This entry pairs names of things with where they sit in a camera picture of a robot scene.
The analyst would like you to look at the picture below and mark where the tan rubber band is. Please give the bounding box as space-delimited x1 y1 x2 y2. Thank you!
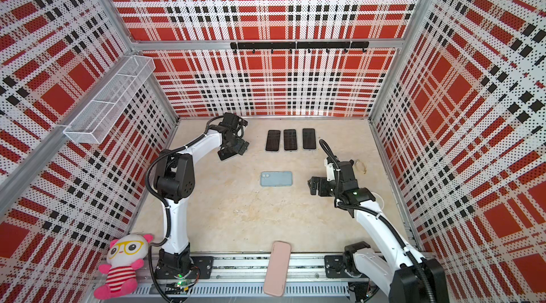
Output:
354 159 367 174

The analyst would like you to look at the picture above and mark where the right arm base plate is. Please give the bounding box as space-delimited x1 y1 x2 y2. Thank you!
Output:
324 254 368 279

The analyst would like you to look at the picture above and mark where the pink phone case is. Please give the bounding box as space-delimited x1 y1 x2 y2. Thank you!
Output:
263 241 291 297

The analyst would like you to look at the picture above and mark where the pink plush toy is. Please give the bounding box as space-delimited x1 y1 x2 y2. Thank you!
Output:
93 234 154 300

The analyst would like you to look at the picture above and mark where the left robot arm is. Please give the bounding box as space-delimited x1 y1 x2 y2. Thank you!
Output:
145 113 249 257

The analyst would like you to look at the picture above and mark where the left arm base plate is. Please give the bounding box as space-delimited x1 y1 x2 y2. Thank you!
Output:
154 256 214 280

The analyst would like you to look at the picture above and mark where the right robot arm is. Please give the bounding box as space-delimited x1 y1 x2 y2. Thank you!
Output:
308 156 449 302

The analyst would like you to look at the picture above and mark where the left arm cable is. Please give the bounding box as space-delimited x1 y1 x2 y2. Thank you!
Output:
144 116 225 248

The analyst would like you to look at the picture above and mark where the black phone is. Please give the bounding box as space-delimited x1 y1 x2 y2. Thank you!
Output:
265 129 281 152
302 128 317 150
283 129 298 152

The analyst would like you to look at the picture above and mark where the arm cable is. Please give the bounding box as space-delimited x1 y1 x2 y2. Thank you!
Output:
144 116 225 248
318 139 436 303

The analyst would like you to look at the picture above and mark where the black hook rail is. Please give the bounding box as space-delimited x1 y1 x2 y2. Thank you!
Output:
230 41 370 52

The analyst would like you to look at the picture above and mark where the white wire basket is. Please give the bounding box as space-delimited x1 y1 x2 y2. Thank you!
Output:
63 55 155 145

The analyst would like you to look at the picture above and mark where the light blue case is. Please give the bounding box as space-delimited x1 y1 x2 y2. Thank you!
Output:
260 171 293 188

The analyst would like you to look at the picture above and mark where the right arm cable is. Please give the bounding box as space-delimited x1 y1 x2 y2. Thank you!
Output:
318 139 436 303

